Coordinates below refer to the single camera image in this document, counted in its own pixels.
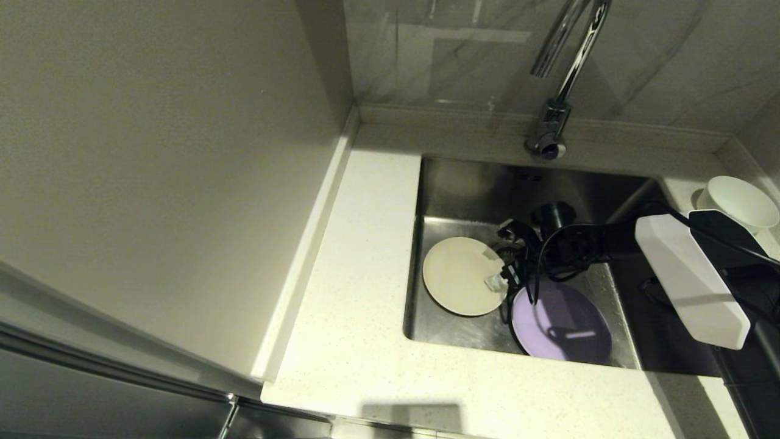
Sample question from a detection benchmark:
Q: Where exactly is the beige round plate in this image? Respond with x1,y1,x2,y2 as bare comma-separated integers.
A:
422,237,509,318

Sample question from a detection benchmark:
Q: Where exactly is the purple round plate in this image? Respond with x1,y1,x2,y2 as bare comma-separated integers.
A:
511,280,612,365

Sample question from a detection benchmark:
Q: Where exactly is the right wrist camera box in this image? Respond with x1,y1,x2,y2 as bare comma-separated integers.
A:
497,218,542,244

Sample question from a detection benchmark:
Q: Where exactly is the stainless steel sink basin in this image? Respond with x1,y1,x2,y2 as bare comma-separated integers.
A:
402,154,741,379

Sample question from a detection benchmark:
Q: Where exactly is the grey glossy cabinet door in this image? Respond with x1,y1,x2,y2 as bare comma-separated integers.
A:
0,253,333,439

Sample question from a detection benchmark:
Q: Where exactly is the tall beige cabinet side panel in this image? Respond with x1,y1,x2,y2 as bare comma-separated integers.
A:
0,0,357,385

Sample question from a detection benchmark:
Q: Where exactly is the chrome gooseneck faucet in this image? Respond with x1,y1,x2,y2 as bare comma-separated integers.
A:
524,0,612,162

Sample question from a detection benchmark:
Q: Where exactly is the white bowl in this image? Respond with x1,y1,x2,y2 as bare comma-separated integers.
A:
695,176,780,235

